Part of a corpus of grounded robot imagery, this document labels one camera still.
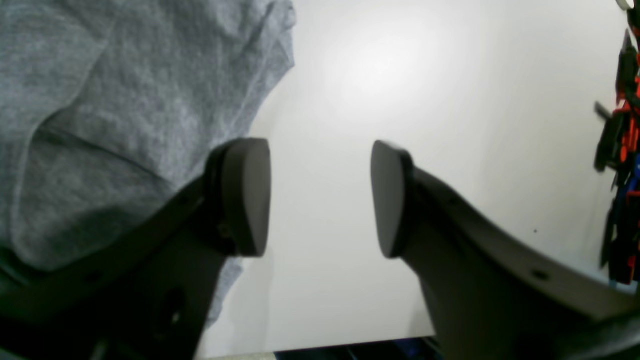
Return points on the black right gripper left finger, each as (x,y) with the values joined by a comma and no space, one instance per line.
(147,297)

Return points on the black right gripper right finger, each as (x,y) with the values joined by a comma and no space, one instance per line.
(489,296)

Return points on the grey T-shirt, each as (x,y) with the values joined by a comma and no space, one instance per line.
(110,107)

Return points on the red and black clutter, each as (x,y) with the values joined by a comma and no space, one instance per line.
(618,150)

